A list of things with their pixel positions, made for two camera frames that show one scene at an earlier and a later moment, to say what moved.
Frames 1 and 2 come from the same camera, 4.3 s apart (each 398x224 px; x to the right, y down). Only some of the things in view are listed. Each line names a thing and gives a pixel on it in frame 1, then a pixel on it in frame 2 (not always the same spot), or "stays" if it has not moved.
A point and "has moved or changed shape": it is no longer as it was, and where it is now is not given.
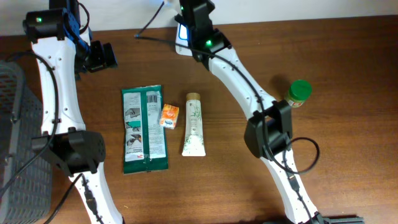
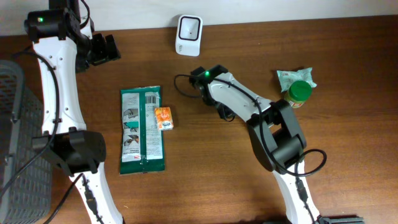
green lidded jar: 298,92 stays
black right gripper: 183,15 → 222,111
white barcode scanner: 182,40 stays
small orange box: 169,116 has moved or changed shape
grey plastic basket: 26,182 stays
